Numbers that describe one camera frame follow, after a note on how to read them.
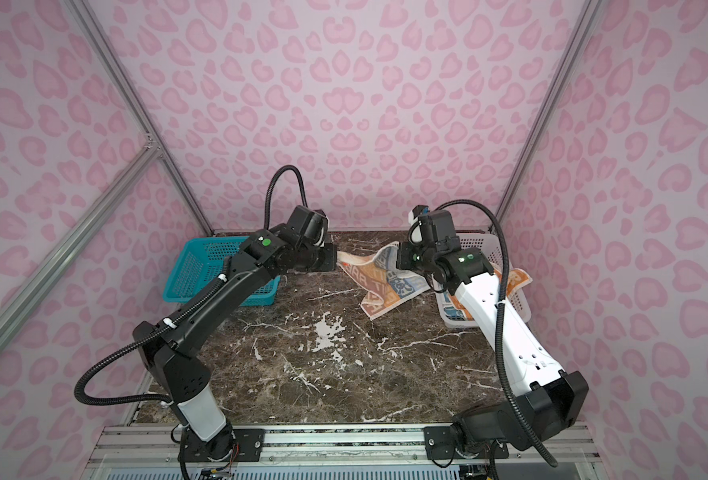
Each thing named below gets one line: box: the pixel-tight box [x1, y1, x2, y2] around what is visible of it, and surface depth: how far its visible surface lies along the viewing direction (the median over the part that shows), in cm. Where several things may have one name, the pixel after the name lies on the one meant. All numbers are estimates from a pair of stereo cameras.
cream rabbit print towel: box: [337, 241, 430, 321], surface depth 102 cm
